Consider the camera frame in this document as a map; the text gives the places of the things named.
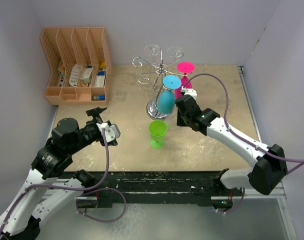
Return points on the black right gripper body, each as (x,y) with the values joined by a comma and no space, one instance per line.
(182,120)

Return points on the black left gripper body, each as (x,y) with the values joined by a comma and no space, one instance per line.
(90,132)

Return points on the blue plastic goblet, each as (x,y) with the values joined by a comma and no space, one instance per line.
(166,100)

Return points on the pink plastic goblet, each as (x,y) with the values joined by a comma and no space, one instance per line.
(186,68)

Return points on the clear wine glass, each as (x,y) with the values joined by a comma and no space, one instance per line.
(152,51)
(176,53)

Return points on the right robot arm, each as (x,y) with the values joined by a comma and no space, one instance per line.
(266,169)

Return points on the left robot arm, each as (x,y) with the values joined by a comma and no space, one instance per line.
(39,198)

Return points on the chrome wine glass rack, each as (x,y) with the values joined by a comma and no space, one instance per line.
(161,70)

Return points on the small blue grey cylinder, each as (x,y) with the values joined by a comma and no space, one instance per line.
(99,97)

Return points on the white blue small box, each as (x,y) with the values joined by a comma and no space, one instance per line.
(100,79)

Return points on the green plastic goblet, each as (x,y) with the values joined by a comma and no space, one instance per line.
(157,130)

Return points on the white oval label card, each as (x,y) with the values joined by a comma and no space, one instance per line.
(74,76)

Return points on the white green small box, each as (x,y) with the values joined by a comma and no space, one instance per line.
(86,76)

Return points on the peach plastic file organizer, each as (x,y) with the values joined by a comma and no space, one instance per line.
(87,47)

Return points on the yellow small bottle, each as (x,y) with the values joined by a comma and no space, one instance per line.
(102,65)

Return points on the colourful booklet in organizer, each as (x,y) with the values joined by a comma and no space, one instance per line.
(61,70)

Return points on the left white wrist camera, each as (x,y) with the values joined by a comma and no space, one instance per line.
(110,132)

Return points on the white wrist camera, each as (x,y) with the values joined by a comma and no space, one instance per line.
(110,132)
(189,91)

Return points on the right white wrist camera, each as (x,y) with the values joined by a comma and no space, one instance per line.
(189,91)

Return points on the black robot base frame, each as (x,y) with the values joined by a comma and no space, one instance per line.
(162,187)

